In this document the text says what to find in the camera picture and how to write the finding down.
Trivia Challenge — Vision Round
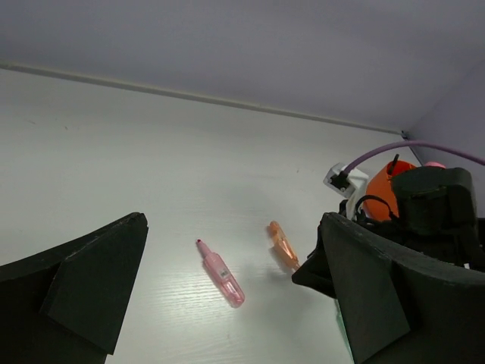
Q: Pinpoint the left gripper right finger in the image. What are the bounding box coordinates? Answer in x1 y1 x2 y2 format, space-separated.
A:
292 212 484 363

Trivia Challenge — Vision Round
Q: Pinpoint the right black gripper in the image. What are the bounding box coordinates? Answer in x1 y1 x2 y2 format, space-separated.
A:
349 199 417 250

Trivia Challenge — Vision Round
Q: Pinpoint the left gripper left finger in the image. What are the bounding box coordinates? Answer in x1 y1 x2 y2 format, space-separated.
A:
1 212 148 363

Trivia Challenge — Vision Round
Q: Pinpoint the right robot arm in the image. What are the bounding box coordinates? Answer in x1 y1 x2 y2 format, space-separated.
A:
339 166 484 271

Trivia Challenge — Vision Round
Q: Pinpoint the orange round container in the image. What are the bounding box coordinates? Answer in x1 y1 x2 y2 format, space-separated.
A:
363 159 416 221

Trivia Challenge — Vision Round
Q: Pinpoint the green highlighter pen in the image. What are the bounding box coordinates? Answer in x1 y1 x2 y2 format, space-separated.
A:
335 300 348 342

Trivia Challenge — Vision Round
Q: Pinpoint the orange highlighter pen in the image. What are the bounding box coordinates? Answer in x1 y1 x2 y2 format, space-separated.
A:
267 221 300 271

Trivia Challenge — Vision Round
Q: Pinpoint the pink highlighter pen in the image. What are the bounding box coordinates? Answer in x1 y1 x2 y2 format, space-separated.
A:
196 239 246 308

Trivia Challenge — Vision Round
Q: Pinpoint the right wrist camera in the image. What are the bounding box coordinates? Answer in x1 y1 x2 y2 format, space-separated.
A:
324 163 370 220

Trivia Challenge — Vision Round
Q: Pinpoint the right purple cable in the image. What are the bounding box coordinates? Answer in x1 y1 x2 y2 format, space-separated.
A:
343 140 485 177

